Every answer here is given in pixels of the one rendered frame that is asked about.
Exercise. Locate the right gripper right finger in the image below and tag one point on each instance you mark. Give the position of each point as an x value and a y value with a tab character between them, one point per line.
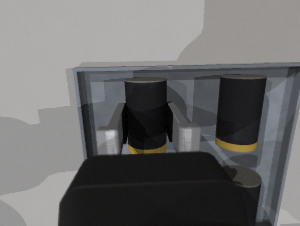
185	136

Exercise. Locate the black battery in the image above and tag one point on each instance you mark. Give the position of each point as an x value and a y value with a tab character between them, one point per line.
146	99
240	106
249	183

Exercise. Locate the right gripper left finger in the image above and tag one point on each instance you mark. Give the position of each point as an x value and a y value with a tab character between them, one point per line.
110	138

